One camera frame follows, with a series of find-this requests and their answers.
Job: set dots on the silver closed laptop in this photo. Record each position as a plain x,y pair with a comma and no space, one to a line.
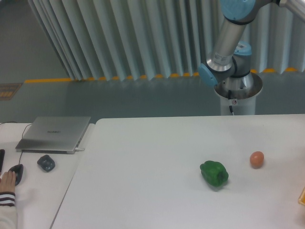
54,134

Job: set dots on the yellow container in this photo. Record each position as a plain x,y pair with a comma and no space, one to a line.
301,199

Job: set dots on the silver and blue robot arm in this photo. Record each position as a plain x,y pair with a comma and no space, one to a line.
226,60

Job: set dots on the black phone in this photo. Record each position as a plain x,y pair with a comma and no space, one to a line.
2,155

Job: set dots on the black computer mouse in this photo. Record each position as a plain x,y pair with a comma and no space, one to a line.
18,169

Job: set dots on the small dark grey tray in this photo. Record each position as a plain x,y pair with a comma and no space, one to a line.
46,163

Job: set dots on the white striped sleeve forearm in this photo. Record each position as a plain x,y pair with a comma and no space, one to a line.
8,211

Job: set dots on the green bell pepper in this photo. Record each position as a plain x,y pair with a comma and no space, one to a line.
214,173

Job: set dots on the person's hand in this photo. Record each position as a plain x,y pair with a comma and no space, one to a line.
7,183

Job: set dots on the brown egg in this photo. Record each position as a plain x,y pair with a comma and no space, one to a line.
257,159

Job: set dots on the white folding partition screen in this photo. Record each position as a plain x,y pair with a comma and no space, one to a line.
116,39

